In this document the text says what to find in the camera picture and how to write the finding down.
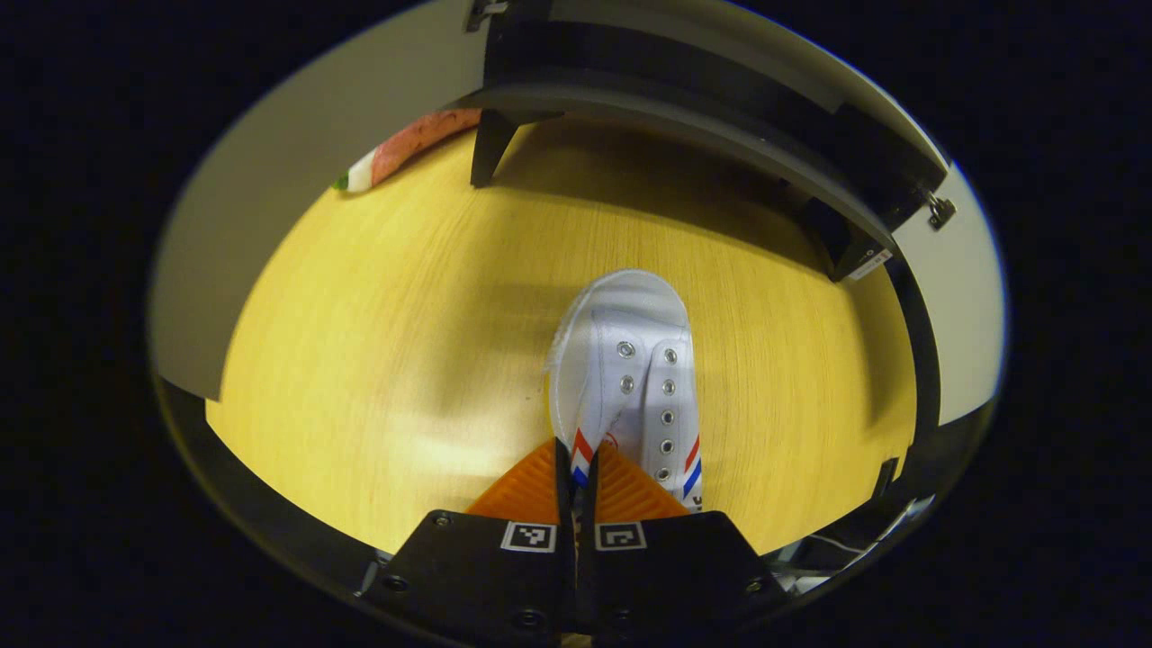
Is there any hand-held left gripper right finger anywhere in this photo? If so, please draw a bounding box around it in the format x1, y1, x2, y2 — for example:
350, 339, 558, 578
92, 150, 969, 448
576, 441, 795, 648

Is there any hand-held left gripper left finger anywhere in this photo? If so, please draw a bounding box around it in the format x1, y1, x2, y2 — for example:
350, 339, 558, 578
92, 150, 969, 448
381, 438, 579, 648

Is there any white canvas shoe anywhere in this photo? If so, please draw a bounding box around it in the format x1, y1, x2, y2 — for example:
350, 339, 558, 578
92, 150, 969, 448
544, 268, 705, 514

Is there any grey white shoe cabinet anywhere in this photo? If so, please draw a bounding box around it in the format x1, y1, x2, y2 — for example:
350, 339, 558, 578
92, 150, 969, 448
463, 0, 957, 282

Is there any pink white green-tipped object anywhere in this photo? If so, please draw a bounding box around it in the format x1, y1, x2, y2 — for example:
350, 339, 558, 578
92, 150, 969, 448
333, 108, 482, 194

